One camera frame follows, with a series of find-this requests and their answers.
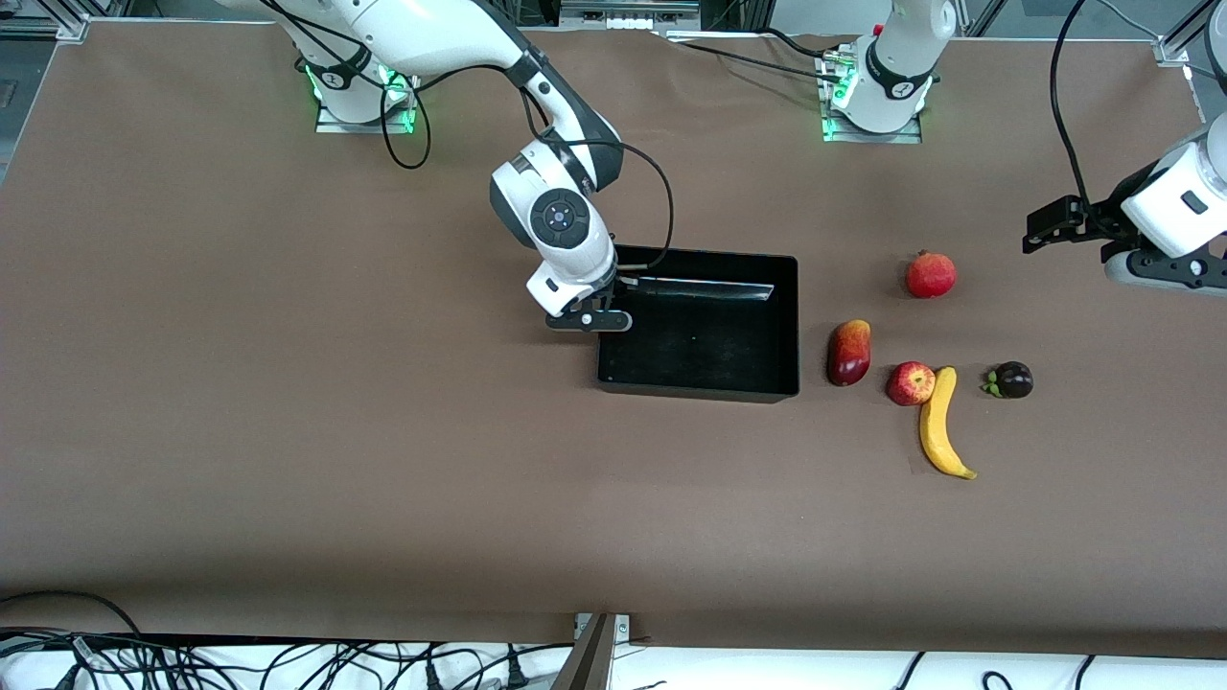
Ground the black plastic box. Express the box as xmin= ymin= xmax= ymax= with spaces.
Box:
xmin=596 ymin=245 xmax=800 ymax=402

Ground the red apple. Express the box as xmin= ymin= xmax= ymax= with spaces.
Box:
xmin=885 ymin=360 xmax=937 ymax=407

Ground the yellow banana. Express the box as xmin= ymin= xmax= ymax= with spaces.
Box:
xmin=918 ymin=366 xmax=979 ymax=480

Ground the dark purple mangosteen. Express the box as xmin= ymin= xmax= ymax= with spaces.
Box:
xmin=982 ymin=360 xmax=1034 ymax=400

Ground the red pomegranate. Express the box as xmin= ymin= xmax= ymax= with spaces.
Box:
xmin=905 ymin=249 xmax=958 ymax=299

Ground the red yellow mango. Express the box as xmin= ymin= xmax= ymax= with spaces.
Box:
xmin=826 ymin=319 xmax=873 ymax=387

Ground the grey power strip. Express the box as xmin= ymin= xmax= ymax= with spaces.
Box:
xmin=559 ymin=0 xmax=703 ymax=30

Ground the brown paper table cover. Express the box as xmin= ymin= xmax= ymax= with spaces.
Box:
xmin=0 ymin=21 xmax=1227 ymax=657

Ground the black looped base cable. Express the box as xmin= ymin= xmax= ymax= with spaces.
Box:
xmin=381 ymin=62 xmax=432 ymax=172

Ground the black cable along table edge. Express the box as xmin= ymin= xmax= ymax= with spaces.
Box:
xmin=666 ymin=29 xmax=846 ymax=85

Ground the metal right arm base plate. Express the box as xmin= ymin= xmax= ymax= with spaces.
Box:
xmin=314 ymin=81 xmax=419 ymax=135

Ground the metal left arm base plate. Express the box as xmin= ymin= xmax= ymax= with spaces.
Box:
xmin=818 ymin=48 xmax=926 ymax=145

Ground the metal table edge bracket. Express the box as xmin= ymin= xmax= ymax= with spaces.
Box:
xmin=551 ymin=611 xmax=634 ymax=690

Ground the tangled black cable bundle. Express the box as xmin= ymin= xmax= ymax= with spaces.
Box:
xmin=0 ymin=589 xmax=576 ymax=690

